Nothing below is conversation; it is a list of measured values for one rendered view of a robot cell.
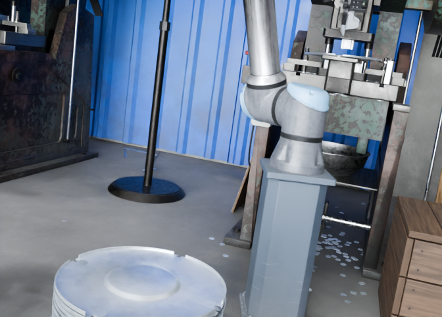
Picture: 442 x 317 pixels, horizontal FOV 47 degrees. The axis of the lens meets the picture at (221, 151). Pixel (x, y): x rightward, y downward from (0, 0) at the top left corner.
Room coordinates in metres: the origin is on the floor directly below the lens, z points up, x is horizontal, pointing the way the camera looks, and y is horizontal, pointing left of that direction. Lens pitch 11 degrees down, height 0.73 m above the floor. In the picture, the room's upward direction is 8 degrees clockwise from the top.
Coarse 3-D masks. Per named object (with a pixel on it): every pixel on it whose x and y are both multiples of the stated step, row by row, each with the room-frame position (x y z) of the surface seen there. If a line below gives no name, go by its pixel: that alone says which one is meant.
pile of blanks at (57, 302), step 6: (54, 282) 0.77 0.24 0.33; (54, 288) 0.75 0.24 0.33; (54, 294) 0.76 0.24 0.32; (54, 300) 0.75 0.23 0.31; (60, 300) 0.72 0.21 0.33; (54, 306) 0.74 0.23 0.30; (60, 306) 0.72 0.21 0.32; (66, 306) 0.70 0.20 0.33; (222, 306) 0.80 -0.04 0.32; (54, 312) 0.74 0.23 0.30; (60, 312) 0.72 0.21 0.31; (66, 312) 0.70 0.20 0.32; (72, 312) 0.69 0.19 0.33; (216, 312) 0.76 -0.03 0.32; (222, 312) 0.77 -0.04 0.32
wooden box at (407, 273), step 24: (408, 216) 1.41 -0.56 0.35; (432, 216) 1.44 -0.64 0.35; (408, 240) 1.27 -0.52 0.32; (432, 240) 1.26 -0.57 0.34; (384, 264) 1.64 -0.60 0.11; (408, 264) 1.27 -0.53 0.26; (432, 264) 1.26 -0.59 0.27; (384, 288) 1.51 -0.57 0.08; (408, 288) 1.27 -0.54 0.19; (432, 288) 1.25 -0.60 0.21; (384, 312) 1.40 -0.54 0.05; (408, 312) 1.26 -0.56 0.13; (432, 312) 1.25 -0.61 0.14
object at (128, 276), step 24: (72, 264) 0.84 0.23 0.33; (96, 264) 0.86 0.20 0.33; (120, 264) 0.87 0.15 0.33; (144, 264) 0.88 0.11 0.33; (168, 264) 0.90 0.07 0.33; (192, 264) 0.91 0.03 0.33; (72, 288) 0.76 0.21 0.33; (96, 288) 0.77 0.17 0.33; (120, 288) 0.77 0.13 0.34; (144, 288) 0.78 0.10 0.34; (168, 288) 0.79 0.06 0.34; (192, 288) 0.81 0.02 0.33; (216, 288) 0.83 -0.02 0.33; (120, 312) 0.70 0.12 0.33; (144, 312) 0.71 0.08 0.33; (168, 312) 0.72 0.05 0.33; (192, 312) 0.73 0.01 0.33
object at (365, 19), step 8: (336, 0) 2.06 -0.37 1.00; (336, 8) 2.07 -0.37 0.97; (368, 8) 2.04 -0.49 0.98; (336, 16) 2.07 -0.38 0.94; (360, 16) 2.01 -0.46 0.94; (368, 16) 2.04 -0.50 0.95; (336, 24) 2.04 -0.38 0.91; (360, 24) 2.01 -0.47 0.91; (368, 24) 2.03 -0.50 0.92; (368, 32) 2.07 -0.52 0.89
